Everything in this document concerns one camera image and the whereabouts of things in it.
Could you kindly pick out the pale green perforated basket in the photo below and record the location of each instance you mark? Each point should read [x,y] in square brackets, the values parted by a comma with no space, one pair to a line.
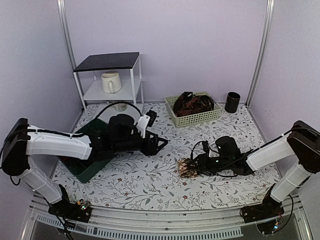
[190,120]

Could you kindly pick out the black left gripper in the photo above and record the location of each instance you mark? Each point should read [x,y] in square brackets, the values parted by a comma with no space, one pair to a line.
[150,148]

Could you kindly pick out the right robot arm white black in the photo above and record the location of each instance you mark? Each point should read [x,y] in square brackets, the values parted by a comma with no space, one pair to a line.
[301,141]

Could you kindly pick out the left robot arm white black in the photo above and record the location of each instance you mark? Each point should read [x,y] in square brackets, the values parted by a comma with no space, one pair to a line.
[97,142]

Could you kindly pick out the aluminium frame post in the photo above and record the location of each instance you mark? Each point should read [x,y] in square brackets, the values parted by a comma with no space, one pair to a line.
[270,4]
[61,7]

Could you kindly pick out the cream floral patterned tie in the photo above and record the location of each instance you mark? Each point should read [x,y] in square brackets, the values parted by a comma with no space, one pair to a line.
[187,168]

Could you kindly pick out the right aluminium frame post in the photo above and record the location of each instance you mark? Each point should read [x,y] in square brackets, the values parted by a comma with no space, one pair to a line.
[270,4]

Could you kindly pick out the dark green plastic bin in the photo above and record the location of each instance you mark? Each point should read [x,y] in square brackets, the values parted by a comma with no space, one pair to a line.
[84,170]

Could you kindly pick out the white shelf with black top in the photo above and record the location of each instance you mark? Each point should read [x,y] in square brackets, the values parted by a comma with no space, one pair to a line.
[121,79]

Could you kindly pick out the white ceramic mug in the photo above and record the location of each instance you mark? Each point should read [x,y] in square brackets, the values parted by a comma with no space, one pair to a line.
[111,82]

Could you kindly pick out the left aluminium frame post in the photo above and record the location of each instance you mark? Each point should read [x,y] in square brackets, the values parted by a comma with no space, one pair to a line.
[61,7]

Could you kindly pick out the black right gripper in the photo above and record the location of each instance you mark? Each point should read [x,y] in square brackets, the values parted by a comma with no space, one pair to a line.
[203,166]

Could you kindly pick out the dark brown rolled ties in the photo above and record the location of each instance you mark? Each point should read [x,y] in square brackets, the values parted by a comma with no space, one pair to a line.
[189,104]

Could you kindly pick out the floral patterned table mat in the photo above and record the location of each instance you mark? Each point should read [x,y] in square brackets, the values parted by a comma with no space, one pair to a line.
[138,182]

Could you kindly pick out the black cylindrical cup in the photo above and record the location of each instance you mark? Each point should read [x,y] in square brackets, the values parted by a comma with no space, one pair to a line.
[232,102]

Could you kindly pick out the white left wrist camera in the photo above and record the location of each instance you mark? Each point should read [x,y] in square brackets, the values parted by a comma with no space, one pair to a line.
[144,121]

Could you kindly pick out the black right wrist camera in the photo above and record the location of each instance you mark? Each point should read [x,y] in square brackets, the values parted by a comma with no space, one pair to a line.
[227,146]

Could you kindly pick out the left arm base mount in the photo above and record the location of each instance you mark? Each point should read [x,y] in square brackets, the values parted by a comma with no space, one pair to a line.
[79,211]

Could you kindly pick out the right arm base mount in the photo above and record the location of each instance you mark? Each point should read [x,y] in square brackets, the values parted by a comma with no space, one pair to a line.
[269,208]

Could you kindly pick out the aluminium front rail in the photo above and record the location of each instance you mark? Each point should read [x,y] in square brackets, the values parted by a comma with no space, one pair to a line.
[126,224]

